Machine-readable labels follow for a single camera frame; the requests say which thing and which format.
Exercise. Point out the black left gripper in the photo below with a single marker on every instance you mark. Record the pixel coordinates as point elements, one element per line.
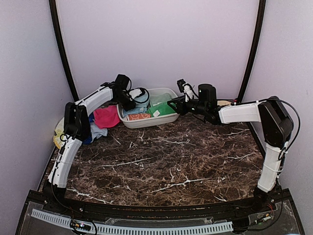
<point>129,106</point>

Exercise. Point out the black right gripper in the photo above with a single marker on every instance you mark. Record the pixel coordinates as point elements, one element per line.
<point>181,108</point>

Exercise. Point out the dark blue towel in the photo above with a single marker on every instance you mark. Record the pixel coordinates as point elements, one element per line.
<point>89,139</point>

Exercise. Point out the large light blue towel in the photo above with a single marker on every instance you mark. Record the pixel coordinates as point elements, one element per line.
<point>143,100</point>

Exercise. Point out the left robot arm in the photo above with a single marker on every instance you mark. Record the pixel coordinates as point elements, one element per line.
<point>77,129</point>

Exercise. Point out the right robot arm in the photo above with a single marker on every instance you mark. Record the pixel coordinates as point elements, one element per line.
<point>271,113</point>

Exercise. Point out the rolled light blue towel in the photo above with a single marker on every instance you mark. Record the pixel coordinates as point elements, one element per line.
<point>136,110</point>

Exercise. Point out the rolled orange patterned towel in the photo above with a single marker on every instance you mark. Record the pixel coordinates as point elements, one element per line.
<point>133,117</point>

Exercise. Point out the pink towel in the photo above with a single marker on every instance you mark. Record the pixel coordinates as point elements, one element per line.
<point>106,117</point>

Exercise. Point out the rolled pale green towel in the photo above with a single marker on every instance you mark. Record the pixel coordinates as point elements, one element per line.
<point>158,99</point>

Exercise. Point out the white plastic basin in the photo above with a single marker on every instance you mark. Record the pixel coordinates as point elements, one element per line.
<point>152,121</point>

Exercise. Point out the small pale blue cloth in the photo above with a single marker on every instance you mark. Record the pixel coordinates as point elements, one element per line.
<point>96,132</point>

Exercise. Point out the yellow lemon print cloth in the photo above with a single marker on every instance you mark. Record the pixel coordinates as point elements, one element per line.
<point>58,131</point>

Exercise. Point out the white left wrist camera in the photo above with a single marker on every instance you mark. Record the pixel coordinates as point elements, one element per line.
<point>136,93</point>

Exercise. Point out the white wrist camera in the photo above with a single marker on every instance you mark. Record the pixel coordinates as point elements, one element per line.
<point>187,89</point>
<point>136,93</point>

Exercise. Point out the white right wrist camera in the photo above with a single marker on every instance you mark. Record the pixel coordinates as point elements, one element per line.
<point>187,89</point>

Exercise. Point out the black right frame post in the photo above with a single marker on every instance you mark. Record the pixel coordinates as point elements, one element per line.
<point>253,50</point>

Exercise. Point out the black frame post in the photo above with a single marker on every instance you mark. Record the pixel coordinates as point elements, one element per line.
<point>253,50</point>
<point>62,49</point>

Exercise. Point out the black front table rail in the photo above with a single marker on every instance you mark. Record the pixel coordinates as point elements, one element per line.
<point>99,212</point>

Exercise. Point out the black left frame post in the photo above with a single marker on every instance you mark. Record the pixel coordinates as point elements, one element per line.
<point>62,49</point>

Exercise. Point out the white slotted cable duct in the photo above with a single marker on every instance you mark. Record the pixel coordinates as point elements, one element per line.
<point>114,226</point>

